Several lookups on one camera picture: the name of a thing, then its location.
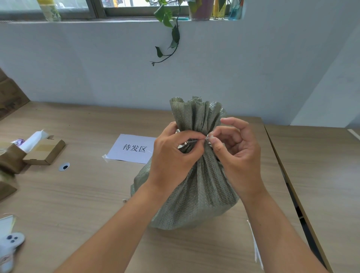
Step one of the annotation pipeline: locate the blue glass bottle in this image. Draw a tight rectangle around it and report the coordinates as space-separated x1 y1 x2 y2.
228 0 245 21

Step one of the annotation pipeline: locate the person's right hand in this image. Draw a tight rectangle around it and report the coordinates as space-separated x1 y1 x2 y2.
207 117 266 202

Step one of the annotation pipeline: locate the green woven sack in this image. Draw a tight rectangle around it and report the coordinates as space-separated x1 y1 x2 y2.
130 96 240 231

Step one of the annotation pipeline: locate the person's right forearm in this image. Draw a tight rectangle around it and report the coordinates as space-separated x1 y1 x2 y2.
241 188 330 273

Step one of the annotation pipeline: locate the green potted plant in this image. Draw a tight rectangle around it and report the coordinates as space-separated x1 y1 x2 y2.
145 0 216 67

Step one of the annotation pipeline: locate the person's left hand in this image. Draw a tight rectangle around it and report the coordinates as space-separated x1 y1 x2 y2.
146 121 209 195

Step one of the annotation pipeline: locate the yellow drink bottle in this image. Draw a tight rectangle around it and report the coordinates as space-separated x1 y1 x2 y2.
36 0 62 23

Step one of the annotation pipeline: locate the open brown cardboard box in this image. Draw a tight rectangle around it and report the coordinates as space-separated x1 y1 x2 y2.
0 142 27 174

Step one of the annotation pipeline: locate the bundle of white cable ties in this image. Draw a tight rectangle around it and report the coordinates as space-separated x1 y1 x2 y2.
247 219 265 272

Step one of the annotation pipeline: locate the white paper sheet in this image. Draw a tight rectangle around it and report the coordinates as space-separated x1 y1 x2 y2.
0 214 17 240

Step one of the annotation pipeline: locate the white paper sign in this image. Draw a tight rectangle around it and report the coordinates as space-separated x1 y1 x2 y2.
102 133 157 165

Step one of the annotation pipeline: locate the yellow glass bottle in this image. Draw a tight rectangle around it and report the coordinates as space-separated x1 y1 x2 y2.
212 0 227 20

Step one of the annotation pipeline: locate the dark framed barred window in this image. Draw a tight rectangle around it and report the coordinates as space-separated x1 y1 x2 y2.
0 0 192 21

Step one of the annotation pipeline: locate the person's left forearm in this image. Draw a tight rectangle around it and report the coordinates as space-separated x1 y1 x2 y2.
55 181 167 273

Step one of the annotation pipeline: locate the white rolled sheet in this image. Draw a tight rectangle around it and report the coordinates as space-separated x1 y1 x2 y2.
21 129 49 154

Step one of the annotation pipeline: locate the white device with dark buttons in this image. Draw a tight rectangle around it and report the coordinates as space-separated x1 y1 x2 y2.
0 232 26 273

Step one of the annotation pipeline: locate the white cable tie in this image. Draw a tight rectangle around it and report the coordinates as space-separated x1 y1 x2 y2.
177 135 211 150

